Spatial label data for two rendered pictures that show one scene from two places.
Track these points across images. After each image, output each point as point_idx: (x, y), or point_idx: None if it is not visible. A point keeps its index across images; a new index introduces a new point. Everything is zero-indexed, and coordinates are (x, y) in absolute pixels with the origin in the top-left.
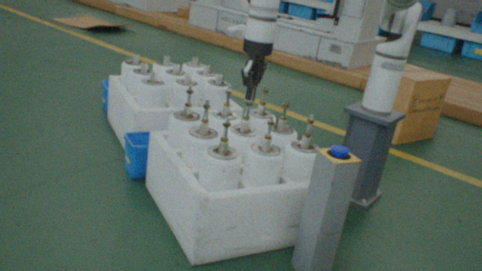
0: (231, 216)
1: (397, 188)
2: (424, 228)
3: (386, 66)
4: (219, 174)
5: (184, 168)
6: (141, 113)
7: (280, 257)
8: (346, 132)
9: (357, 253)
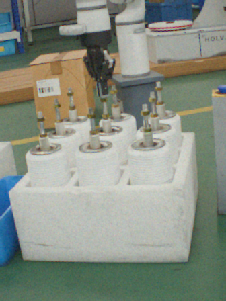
0: (187, 197)
1: None
2: (212, 150)
3: (137, 31)
4: (168, 162)
5: (116, 187)
6: None
7: (205, 216)
8: (126, 106)
9: None
